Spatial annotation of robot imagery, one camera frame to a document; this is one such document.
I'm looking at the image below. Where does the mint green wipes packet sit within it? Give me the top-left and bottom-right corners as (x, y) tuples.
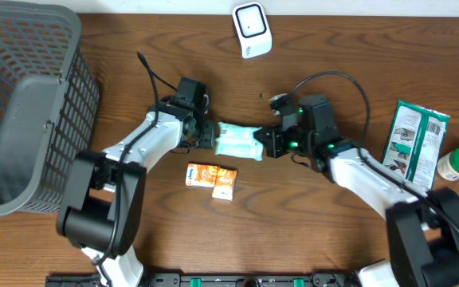
(215, 122), (264, 161)

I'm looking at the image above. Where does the orange white box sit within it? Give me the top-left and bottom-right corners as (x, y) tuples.
(212, 167), (237, 201)

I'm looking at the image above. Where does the green white sponge package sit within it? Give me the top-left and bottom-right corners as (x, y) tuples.
(382, 100), (450, 188)

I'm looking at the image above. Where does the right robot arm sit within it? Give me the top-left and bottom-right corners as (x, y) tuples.
(254, 94), (459, 286)

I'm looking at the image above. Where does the grey plastic mesh basket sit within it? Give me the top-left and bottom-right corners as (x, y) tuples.
(0, 1), (100, 216)

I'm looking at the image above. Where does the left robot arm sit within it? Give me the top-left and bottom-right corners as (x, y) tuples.
(57, 77), (214, 286)

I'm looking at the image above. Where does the white barcode scanner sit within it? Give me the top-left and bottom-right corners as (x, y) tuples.
(232, 2), (273, 59)

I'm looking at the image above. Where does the orange small box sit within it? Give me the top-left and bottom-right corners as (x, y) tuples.
(185, 163), (218, 188)

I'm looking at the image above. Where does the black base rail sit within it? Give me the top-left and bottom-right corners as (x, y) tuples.
(45, 272), (358, 287)

